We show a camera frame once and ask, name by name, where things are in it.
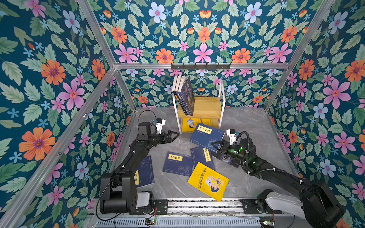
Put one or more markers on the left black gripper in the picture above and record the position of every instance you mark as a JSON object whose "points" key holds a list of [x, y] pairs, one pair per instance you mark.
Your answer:
{"points": [[167, 139]]}

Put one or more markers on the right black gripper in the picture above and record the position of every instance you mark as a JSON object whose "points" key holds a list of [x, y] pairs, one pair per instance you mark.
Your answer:
{"points": [[223, 146]]}

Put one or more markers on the navy book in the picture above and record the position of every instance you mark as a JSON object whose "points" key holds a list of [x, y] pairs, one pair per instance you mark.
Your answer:
{"points": [[205, 135], [144, 174], [179, 164], [203, 156]]}

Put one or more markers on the yellow book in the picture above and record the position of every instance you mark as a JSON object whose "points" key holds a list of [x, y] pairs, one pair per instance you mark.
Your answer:
{"points": [[189, 124], [208, 181]]}

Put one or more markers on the purple old man book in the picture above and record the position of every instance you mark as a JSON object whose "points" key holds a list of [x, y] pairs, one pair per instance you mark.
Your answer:
{"points": [[188, 94], [182, 99]]}

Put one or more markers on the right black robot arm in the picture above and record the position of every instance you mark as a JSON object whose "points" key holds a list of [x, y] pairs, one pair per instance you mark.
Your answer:
{"points": [[319, 204]]}

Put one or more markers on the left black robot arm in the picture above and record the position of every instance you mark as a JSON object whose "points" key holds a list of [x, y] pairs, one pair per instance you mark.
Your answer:
{"points": [[118, 189]]}

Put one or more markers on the dark wolf cover book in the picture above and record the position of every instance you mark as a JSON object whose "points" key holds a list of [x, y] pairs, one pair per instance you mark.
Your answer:
{"points": [[230, 158]]}

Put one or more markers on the yellow book on shelf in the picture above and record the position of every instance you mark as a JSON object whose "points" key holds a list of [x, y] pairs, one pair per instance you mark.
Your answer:
{"points": [[189, 124]]}

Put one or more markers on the white wooden book shelf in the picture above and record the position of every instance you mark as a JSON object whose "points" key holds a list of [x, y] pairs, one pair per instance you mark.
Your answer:
{"points": [[204, 107]]}

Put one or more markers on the black book gold title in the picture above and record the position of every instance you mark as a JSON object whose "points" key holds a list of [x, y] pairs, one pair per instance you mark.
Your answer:
{"points": [[174, 91]]}

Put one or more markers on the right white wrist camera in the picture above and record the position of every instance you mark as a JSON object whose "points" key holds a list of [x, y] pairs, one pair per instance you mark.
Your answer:
{"points": [[231, 133]]}

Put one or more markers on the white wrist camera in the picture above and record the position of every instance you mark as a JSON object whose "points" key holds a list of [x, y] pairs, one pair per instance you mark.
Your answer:
{"points": [[231, 133], [159, 124]]}

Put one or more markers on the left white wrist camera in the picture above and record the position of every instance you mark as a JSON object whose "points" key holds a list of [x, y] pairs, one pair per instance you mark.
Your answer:
{"points": [[159, 124]]}

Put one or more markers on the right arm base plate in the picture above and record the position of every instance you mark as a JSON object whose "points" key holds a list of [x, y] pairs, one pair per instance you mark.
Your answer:
{"points": [[257, 206]]}

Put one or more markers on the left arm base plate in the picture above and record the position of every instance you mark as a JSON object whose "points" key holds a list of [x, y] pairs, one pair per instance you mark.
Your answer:
{"points": [[159, 207]]}

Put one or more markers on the black wall hook rail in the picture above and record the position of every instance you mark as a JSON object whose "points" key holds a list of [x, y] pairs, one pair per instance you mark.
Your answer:
{"points": [[203, 66]]}

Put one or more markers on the aluminium front rail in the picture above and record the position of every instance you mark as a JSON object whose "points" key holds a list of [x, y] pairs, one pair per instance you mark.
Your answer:
{"points": [[203, 213]]}

